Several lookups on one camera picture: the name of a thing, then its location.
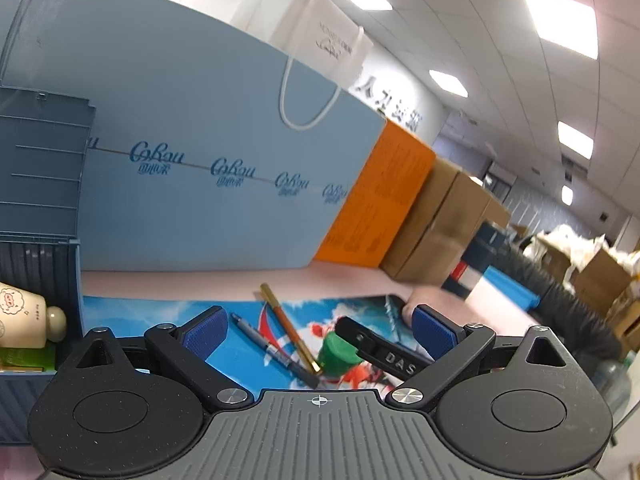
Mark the black grey pen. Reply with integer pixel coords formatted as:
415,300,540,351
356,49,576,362
230,313,320,389

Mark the dark sleeve forearm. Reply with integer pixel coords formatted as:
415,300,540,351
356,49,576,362
491,244,622,376

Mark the gold pen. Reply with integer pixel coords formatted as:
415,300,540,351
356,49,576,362
260,283,322,376

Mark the anime printed desk mat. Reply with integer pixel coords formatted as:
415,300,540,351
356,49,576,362
82,295,428,396

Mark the cream cartoon bottle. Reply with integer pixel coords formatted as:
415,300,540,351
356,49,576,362
0,283,67,349

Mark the navy striped box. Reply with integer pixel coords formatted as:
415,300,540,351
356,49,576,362
442,220,506,300

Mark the brown cardboard box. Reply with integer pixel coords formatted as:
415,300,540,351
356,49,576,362
380,157,511,286

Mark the orange board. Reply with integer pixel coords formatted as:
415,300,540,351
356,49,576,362
314,120,436,268

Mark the light blue foam board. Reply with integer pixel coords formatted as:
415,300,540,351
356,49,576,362
1,0,385,272

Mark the blue storage box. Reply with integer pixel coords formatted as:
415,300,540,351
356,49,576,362
0,84,98,446

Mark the white paper bag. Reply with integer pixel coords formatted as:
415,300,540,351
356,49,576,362
229,0,376,131

